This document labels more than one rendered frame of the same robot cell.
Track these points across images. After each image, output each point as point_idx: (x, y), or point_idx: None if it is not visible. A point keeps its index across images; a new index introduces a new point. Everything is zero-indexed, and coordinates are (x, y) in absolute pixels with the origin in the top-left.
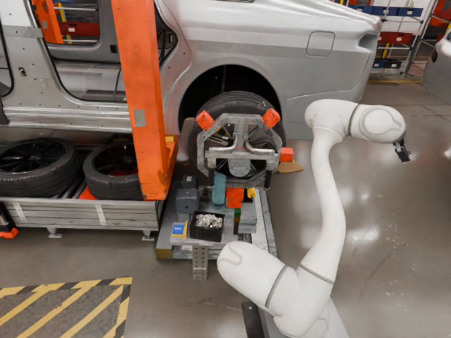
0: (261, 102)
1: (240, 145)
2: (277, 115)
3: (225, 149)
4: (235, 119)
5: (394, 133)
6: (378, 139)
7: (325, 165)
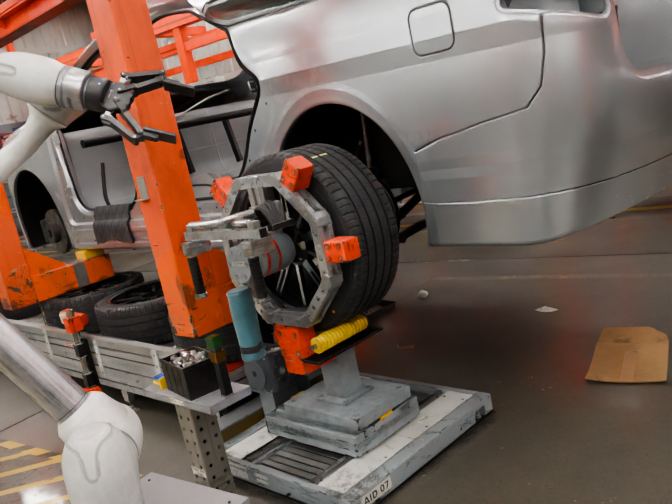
0: (311, 154)
1: (268, 232)
2: (293, 164)
3: (201, 224)
4: (247, 181)
5: (3, 78)
6: (2, 91)
7: (6, 145)
